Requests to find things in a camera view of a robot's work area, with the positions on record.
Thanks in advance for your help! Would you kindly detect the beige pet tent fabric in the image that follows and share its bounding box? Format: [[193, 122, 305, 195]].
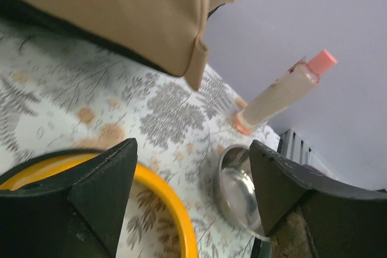
[[1, 0, 234, 90]]

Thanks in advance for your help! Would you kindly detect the yellow double bowl stand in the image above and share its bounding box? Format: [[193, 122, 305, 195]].
[[1, 149, 198, 257]]

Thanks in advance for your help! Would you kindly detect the floral table mat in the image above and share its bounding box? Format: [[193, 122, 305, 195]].
[[1, 20, 279, 257]]

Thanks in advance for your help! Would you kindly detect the stainless steel pet bowl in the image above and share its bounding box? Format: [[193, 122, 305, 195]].
[[213, 144, 269, 242]]

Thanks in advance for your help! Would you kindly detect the pink capped bottle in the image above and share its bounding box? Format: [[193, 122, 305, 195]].
[[234, 50, 337, 135]]

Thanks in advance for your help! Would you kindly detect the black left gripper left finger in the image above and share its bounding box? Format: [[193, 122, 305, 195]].
[[1, 138, 137, 257]]

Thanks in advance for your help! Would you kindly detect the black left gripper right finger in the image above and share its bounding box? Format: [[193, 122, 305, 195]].
[[250, 140, 386, 257]]

